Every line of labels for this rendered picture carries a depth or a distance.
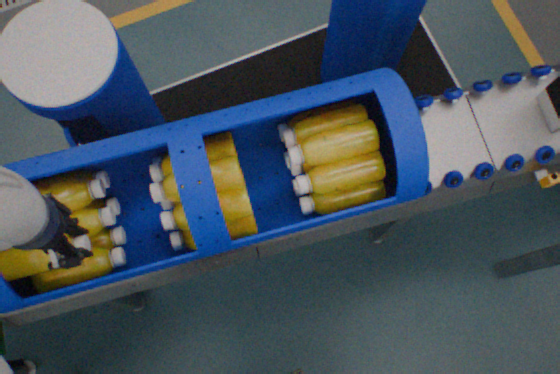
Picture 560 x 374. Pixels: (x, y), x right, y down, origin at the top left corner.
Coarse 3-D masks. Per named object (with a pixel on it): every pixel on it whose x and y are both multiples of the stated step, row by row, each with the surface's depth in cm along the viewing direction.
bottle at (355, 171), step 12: (360, 156) 111; (372, 156) 111; (324, 168) 110; (336, 168) 110; (348, 168) 110; (360, 168) 110; (372, 168) 110; (384, 168) 111; (312, 180) 111; (324, 180) 110; (336, 180) 110; (348, 180) 110; (360, 180) 111; (372, 180) 112; (324, 192) 112
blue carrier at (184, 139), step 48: (288, 96) 107; (336, 96) 104; (384, 96) 103; (96, 144) 105; (144, 144) 102; (192, 144) 101; (240, 144) 125; (384, 144) 127; (144, 192) 125; (192, 192) 98; (288, 192) 126; (144, 240) 122; (240, 240) 107; (0, 288) 99
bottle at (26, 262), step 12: (72, 240) 107; (0, 252) 106; (12, 252) 106; (24, 252) 105; (36, 252) 105; (0, 264) 105; (12, 264) 105; (24, 264) 105; (36, 264) 105; (12, 276) 106; (24, 276) 107
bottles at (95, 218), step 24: (240, 168) 115; (288, 168) 124; (312, 168) 115; (312, 192) 117; (336, 192) 114; (360, 192) 115; (384, 192) 115; (72, 216) 111; (96, 216) 112; (96, 240) 116; (120, 240) 118; (192, 240) 112; (96, 264) 111; (120, 264) 113; (48, 288) 111
